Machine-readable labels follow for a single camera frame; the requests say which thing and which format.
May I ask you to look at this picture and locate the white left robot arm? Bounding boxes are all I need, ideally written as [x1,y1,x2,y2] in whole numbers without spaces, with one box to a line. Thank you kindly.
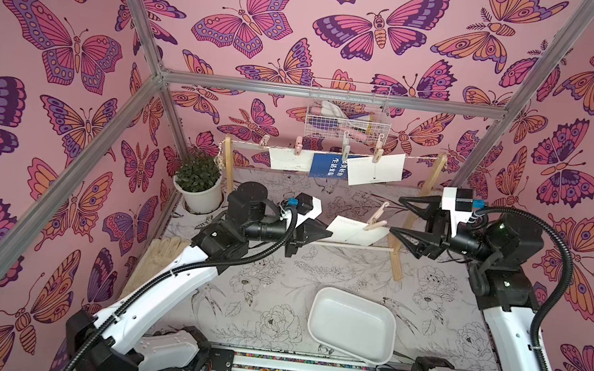
[62,181,332,371]

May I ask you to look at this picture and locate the grey clothespin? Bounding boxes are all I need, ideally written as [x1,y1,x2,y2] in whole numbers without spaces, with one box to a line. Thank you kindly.
[341,130,351,164]

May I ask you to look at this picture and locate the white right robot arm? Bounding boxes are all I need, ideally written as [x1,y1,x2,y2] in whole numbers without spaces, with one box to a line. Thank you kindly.
[390,188,575,371]

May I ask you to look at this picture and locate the aluminium frame profiles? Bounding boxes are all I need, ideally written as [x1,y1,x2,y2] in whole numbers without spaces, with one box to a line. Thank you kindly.
[0,0,594,371]

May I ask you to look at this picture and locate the wooden drying rack frame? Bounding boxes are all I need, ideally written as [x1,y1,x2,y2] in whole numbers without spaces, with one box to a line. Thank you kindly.
[215,135,448,282]

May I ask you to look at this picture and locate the blue postcard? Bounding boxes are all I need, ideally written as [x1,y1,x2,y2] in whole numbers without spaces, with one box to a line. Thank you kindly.
[309,153,348,180]

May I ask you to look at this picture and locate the white postcard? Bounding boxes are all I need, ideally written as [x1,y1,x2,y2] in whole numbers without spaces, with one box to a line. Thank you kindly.
[268,147,314,173]
[327,215,390,246]
[347,154,406,186]

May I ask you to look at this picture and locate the white wire basket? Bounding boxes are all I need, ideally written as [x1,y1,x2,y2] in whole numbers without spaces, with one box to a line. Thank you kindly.
[301,84,392,149]

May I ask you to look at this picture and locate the white plastic tray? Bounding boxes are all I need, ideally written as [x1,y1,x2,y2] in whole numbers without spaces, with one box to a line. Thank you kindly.
[307,287,396,365]

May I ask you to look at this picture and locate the potted green plant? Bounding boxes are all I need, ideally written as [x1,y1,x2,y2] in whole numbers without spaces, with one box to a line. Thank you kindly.
[173,150,224,215]

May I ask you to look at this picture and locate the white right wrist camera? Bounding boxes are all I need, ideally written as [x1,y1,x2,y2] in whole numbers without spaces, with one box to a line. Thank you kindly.
[440,186,485,237]

